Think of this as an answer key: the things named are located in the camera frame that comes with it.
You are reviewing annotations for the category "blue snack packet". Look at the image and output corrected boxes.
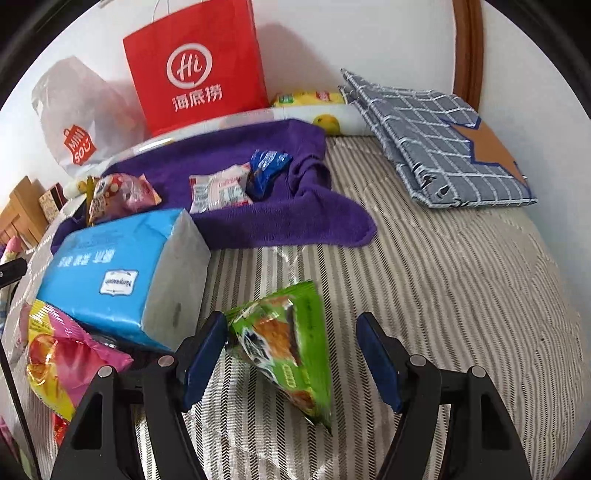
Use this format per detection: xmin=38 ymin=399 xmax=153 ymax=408
xmin=245 ymin=150 xmax=294 ymax=200

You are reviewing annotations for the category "fruit print paper roll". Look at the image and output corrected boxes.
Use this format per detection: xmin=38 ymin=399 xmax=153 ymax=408
xmin=65 ymin=102 xmax=372 ymax=204

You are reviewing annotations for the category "grey plastic shopping bag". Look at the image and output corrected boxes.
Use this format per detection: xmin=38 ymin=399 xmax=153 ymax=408
xmin=31 ymin=55 xmax=148 ymax=178

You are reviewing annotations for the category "patterned notebook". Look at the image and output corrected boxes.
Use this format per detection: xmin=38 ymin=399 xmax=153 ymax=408
xmin=38 ymin=182 xmax=65 ymax=220

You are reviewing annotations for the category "striped bed mattress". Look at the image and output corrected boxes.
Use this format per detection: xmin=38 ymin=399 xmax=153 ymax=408
xmin=0 ymin=134 xmax=591 ymax=480

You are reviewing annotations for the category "wooden headboard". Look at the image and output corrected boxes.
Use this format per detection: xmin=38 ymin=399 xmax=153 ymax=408
xmin=0 ymin=175 xmax=49 ymax=245

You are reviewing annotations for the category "grey checked cloth bag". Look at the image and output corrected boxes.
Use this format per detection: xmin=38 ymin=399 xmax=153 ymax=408
xmin=340 ymin=68 xmax=539 ymax=209

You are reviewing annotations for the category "pink panda snack packet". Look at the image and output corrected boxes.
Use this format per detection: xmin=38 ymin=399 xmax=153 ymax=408
xmin=87 ymin=173 xmax=163 ymax=227

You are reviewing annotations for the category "blue tissue pack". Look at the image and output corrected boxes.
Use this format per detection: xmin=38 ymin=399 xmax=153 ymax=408
xmin=36 ymin=209 xmax=212 ymax=352

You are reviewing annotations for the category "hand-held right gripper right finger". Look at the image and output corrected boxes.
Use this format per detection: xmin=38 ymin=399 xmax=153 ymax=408
xmin=355 ymin=311 xmax=536 ymax=480

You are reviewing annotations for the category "white red snack packet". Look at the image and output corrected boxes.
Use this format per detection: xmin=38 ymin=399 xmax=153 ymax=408
xmin=189 ymin=165 xmax=254 ymax=214

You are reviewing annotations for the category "green snack packet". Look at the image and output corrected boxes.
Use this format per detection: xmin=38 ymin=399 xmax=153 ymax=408
xmin=225 ymin=281 xmax=334 ymax=435

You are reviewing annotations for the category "brown wooden door frame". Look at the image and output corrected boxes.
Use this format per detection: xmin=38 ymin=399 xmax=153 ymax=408
xmin=452 ymin=0 xmax=485 ymax=112

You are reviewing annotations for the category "yellow chip bag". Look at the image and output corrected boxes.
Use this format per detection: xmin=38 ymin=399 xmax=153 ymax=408
xmin=271 ymin=90 xmax=347 ymax=109

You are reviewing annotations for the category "pink yellow snack bag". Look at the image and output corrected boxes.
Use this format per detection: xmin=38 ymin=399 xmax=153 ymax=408
xmin=25 ymin=299 xmax=134 ymax=422

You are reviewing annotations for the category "red paper bag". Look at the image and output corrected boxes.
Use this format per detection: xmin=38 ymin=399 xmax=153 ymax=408
xmin=122 ymin=0 xmax=271 ymax=137

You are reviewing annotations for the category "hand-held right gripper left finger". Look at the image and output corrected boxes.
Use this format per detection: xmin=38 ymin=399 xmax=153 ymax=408
xmin=50 ymin=311 xmax=229 ymax=480

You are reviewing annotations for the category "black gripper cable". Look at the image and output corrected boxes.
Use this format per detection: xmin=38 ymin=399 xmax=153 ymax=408
xmin=0 ymin=342 xmax=40 ymax=480

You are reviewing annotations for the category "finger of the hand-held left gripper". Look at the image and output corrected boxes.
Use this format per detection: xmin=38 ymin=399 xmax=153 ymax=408
xmin=0 ymin=258 xmax=28 ymax=289

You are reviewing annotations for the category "purple towel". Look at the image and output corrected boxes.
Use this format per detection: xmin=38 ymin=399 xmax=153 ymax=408
xmin=51 ymin=119 xmax=378 ymax=254

